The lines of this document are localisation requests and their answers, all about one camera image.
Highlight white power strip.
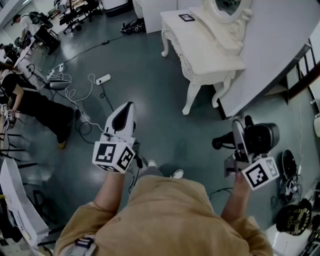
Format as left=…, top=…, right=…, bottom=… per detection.
left=95, top=73, right=111, bottom=86
left=48, top=62, right=65, bottom=79

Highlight person's right forearm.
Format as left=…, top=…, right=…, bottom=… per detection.
left=220, top=171, right=251, bottom=226

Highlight long black floor cable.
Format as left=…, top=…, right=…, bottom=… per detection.
left=49, top=34, right=126, bottom=72

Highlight person's right white shoe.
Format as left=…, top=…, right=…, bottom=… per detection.
left=170, top=169, right=185, bottom=180

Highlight person's left forearm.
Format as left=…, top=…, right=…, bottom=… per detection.
left=93, top=171, right=126, bottom=215

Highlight oval mirror with white frame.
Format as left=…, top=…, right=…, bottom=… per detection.
left=201, top=0, right=254, bottom=51

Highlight black picture frame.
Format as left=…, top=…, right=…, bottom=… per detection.
left=178, top=13, right=196, bottom=23

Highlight person's tan shirt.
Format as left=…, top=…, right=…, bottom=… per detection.
left=53, top=174, right=275, bottom=256

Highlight black hair dryer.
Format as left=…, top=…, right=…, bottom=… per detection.
left=211, top=115, right=280, bottom=155

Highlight black cap with gold print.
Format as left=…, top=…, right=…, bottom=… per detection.
left=275, top=198, right=313, bottom=236

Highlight round black pan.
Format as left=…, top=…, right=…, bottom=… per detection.
left=281, top=149, right=299, bottom=181

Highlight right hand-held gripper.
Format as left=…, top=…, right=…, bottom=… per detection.
left=223, top=119, right=280, bottom=191

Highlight white dressing table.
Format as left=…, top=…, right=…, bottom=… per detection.
left=159, top=0, right=254, bottom=116

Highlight grey harness strap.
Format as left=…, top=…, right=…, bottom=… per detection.
left=73, top=234, right=98, bottom=256

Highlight person's grey trousers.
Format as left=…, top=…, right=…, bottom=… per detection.
left=141, top=165, right=165, bottom=179

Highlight short black floor cable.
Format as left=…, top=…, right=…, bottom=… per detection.
left=208, top=187, right=234, bottom=200

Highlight white cabinet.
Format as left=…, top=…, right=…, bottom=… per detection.
left=131, top=0, right=181, bottom=35

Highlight white floor cable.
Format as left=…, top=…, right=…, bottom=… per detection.
left=64, top=73, right=106, bottom=134

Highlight black office chair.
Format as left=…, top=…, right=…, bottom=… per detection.
left=59, top=0, right=101, bottom=35

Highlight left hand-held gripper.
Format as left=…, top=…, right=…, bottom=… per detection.
left=92, top=101, right=141, bottom=174

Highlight black bag of cables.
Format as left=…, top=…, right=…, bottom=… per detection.
left=120, top=18, right=147, bottom=35

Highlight white and black machine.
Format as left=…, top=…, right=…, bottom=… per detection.
left=101, top=0, right=129, bottom=17

